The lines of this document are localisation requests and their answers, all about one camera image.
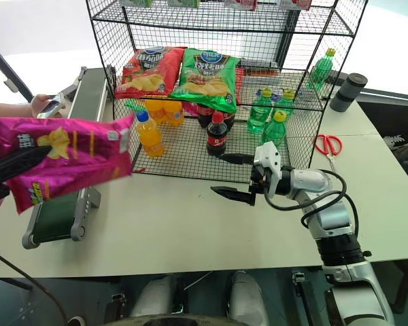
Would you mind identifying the green soda bottle yellow cap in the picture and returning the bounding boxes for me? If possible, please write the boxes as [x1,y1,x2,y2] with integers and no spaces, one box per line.
[262,110,288,147]
[275,88,296,118]
[247,87,273,134]
[309,48,337,92]

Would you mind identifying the red potato chips bag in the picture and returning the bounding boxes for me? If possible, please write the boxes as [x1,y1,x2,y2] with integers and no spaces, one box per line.
[114,46,188,100]

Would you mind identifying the black diagonal metal bar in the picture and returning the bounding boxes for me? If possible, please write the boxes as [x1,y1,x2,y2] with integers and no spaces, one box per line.
[0,36,34,103]

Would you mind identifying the cola bottle red cap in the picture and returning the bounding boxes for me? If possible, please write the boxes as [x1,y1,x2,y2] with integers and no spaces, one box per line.
[206,111,229,157]

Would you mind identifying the red handled scissors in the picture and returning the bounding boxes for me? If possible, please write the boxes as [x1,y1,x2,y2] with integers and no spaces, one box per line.
[313,134,343,174]

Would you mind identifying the orange soda bottle blue cap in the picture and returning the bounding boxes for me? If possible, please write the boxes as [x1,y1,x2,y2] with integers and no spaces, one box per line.
[135,111,166,159]

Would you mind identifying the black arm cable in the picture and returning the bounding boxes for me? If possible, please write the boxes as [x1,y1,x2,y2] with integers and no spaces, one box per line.
[0,247,69,326]
[263,168,360,235]

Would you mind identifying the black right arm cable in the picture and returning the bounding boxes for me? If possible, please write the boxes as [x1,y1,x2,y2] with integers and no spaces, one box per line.
[263,168,360,235]

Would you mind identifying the smartphone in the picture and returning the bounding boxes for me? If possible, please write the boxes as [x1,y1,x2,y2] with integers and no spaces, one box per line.
[37,92,69,120]

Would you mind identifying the person's bare hand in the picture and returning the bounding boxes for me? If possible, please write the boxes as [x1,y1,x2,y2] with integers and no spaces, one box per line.
[30,94,66,118]

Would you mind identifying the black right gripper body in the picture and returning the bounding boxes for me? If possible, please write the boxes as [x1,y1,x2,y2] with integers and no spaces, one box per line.
[248,164,270,206]

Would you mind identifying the green potato chips bag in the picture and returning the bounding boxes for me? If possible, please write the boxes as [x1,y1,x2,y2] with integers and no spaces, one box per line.
[169,48,241,115]

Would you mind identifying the dark rounded robot torso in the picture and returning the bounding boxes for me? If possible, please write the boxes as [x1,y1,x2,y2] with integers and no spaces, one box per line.
[135,312,233,326]

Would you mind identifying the silver rounded robot leg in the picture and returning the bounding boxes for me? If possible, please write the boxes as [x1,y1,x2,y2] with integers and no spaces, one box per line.
[131,273,177,322]
[229,270,270,326]

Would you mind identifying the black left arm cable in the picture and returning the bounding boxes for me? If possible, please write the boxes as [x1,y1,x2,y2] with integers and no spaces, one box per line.
[0,247,69,326]

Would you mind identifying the green snack pack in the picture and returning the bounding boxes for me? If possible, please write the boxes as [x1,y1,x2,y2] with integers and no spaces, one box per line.
[120,0,154,9]
[167,0,201,10]

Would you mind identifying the grey conveyor with green belt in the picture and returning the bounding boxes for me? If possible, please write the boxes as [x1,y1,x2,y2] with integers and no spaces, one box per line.
[22,67,118,251]

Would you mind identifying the dark grey cylinder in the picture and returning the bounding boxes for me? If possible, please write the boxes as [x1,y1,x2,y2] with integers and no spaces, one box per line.
[329,72,369,113]

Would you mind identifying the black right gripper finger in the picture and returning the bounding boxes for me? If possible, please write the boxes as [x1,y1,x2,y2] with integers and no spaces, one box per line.
[220,153,256,166]
[210,185,256,206]

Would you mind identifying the purple potato chips bag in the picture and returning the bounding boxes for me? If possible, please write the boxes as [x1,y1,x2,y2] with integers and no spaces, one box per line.
[0,114,136,215]

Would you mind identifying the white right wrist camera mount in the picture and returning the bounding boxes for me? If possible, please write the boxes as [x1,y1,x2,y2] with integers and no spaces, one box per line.
[252,141,282,195]

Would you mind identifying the black wire mesh rack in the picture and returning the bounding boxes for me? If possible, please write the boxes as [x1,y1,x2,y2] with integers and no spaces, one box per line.
[86,0,369,184]

